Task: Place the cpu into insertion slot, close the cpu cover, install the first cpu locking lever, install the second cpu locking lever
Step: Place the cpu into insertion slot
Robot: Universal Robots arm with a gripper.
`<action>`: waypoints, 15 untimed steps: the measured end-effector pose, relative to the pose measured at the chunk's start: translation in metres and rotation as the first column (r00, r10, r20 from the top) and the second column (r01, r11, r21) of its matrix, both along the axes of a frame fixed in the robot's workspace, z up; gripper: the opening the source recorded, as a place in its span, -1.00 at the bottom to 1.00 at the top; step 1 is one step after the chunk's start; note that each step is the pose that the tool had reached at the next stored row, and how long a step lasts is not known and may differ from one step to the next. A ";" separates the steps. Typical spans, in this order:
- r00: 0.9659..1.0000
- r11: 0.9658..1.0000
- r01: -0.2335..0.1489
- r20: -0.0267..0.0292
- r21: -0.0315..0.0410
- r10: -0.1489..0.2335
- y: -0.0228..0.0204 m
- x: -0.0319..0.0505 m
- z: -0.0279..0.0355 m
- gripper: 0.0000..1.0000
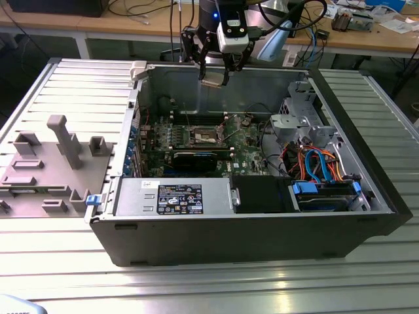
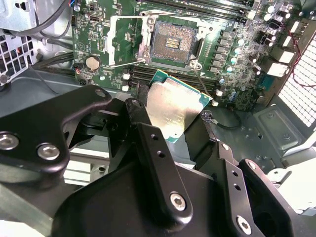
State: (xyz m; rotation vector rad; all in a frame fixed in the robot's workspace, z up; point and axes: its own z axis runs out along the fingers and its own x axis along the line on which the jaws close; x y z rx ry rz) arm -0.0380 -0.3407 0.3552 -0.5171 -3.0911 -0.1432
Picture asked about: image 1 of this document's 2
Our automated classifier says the blue flat wire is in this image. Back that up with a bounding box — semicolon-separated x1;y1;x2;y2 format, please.
303;147;332;184

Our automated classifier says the black RAM stick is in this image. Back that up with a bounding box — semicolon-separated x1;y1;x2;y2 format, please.
172;146;232;161

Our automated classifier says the red wire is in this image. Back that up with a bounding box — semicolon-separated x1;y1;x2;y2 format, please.
282;146;307;178

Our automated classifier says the hard disk in blue carrier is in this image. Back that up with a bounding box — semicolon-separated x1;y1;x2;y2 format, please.
289;181;361;213

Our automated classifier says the black open PC case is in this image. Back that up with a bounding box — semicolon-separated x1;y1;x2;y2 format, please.
84;60;414;268

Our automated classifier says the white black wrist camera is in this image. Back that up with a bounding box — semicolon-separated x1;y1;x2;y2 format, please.
216;9;251;54

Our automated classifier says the orange wire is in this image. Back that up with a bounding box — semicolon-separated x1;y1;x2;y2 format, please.
322;149;345;183

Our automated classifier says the thin metal locking lever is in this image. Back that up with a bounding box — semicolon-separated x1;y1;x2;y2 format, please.
224;128;245;147
183;101;193;129

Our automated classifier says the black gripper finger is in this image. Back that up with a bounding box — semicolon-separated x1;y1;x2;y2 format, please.
181;26;210;81
221;41;255;86

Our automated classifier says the copper finned heat sink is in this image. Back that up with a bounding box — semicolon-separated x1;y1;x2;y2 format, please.
331;9;353;32

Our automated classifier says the tall black box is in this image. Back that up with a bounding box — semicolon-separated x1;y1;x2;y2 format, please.
287;0;305;37

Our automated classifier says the square silver CPU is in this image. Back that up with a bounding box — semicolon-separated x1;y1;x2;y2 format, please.
200;73;227;88

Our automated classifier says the grey power supply unit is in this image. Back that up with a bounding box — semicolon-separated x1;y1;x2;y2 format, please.
113;178;237;217

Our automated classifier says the white paper sheet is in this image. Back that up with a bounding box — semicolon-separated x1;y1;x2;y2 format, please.
382;18;419;34

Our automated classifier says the white rounded device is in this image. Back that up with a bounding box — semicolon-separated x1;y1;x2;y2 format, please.
0;294;45;314

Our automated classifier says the beige case latch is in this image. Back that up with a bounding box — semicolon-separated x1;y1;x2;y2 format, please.
130;61;148;82

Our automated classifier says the green motherboard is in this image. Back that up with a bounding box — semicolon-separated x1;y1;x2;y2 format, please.
139;113;273;179

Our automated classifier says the white power strip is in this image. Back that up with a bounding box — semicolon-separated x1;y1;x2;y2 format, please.
283;50;299;67

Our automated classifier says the thick black camera cable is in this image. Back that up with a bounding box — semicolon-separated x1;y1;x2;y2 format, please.
249;0;329;39

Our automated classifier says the CPU socket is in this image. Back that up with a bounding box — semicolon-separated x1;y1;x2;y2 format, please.
189;126;227;148

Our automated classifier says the long wooden desk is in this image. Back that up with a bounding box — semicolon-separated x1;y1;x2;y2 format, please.
0;0;419;55

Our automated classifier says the grey metal drive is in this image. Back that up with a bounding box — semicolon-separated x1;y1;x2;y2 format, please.
350;12;374;33

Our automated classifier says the silver metal drive cage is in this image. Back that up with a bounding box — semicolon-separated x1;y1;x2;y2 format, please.
270;80;341;148

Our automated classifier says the black plastic fan shroud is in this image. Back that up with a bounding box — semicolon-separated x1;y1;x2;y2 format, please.
230;175;295;214

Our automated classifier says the black graphics card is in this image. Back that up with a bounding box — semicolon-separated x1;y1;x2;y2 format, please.
172;150;219;173

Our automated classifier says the printed white paper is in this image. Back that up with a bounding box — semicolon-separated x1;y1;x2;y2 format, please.
319;3;338;20

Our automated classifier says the wide black box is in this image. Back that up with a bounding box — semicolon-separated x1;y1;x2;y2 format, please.
6;0;104;18

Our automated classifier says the grey plastic parts rack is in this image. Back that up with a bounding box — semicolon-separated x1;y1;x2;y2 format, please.
0;114;116;219

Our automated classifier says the blue cardboard box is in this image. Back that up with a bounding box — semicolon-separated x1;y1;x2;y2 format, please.
365;0;407;10

